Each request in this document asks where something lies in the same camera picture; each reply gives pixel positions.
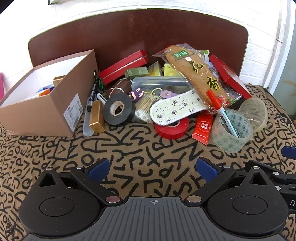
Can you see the grey translucent pencil case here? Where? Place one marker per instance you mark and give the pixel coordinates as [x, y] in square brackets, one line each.
[157, 82]

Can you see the black marker pen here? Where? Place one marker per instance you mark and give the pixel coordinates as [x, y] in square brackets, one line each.
[90, 99]

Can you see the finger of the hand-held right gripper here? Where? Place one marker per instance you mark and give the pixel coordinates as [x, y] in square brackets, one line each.
[288, 152]
[283, 179]

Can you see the red capped marker pen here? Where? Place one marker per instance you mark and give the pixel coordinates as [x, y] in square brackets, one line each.
[214, 99]

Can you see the cotton swab pack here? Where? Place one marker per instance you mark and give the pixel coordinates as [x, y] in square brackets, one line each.
[143, 109]

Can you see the gold rectangular box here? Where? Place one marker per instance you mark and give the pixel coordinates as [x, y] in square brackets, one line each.
[97, 118]

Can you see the long red box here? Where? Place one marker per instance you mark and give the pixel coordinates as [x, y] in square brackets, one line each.
[120, 68]

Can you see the yellow small box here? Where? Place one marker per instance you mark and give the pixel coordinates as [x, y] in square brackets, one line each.
[155, 69]

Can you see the black tape roll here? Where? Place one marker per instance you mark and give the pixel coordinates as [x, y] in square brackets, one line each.
[128, 109]

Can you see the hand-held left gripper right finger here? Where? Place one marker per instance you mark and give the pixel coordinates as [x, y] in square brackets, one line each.
[206, 169]

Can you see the tan cardboard box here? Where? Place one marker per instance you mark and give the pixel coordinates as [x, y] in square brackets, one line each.
[46, 115]

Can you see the green small box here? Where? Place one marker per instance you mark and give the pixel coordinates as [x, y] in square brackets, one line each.
[136, 73]

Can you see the flat red box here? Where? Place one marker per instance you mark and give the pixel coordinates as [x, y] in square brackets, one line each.
[231, 76]

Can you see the orange small item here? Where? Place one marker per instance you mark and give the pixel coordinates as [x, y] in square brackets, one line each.
[44, 92]

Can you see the red tube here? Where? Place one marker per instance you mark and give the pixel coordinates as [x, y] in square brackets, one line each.
[202, 129]

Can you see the brown insole packet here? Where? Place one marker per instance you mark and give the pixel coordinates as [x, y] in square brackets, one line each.
[196, 74]

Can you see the letter printed brown cloth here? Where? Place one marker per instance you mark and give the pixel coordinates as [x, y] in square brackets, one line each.
[138, 150]

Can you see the clear plastic cup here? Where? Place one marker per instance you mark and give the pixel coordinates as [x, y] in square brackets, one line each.
[263, 113]

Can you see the white pen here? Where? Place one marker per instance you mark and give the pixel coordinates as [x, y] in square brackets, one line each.
[101, 97]

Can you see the brown wooden board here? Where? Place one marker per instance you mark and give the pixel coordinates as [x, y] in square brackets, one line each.
[129, 32]

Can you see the red tape roll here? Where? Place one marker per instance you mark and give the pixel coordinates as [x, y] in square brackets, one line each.
[161, 132]

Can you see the patterned clear tape roll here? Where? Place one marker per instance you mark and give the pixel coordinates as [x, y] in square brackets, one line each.
[222, 141]

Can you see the blue packet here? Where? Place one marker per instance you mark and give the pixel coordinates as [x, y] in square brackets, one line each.
[47, 87]

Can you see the toothbrush pack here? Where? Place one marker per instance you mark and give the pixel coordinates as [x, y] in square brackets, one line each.
[205, 55]

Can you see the white floral insole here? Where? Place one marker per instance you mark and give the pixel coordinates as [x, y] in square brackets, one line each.
[175, 106]

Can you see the yellow green packet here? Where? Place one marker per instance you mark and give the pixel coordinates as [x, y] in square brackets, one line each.
[170, 70]

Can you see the translucent plastic tube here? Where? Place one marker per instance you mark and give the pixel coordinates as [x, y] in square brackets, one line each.
[87, 127]

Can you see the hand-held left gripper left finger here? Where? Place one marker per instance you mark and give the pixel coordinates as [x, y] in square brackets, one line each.
[100, 168]

